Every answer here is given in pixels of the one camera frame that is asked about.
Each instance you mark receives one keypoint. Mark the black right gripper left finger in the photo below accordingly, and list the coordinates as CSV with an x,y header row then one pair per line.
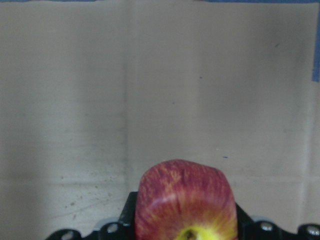
x,y
127,216

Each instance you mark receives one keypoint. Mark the yellow-red apple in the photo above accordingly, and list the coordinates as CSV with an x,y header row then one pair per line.
x,y
183,200

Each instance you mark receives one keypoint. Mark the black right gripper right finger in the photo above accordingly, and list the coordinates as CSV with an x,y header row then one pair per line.
x,y
244,224

